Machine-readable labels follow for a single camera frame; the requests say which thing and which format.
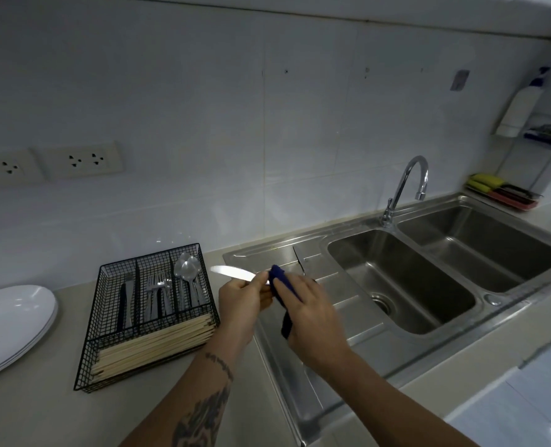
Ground person's left hand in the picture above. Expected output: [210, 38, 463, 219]
[218, 271, 274, 351]

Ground person's right hand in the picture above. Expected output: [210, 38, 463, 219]
[273, 274, 353, 369]

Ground dark blue cloth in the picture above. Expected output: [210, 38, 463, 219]
[268, 264, 304, 340]

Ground white plate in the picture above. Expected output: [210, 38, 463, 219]
[0, 302, 60, 384]
[0, 285, 57, 376]

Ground person's left forearm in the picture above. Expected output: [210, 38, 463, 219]
[121, 339, 255, 447]

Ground person's right forearm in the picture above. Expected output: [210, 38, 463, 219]
[321, 348, 481, 447]

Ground stainless steel double sink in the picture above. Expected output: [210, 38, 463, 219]
[221, 191, 551, 447]

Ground bundle of wooden chopsticks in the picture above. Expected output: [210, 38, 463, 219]
[90, 314, 218, 380]

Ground chrome faucet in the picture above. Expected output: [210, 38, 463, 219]
[380, 155, 430, 228]

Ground yellow sponge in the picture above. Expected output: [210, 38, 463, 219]
[467, 173, 507, 193]

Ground red sponge tray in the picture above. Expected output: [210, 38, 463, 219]
[465, 183, 540, 211]

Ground dark scouring pad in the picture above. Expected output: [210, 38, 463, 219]
[494, 183, 539, 203]

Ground white spray bottle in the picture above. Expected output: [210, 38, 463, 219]
[495, 67, 551, 138]

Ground dark item in rack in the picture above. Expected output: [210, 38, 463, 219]
[524, 124, 551, 148]

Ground black wire cutlery tray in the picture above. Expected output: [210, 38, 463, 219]
[74, 242, 221, 394]

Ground white wall cabinet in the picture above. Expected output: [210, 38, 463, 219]
[0, 0, 551, 40]

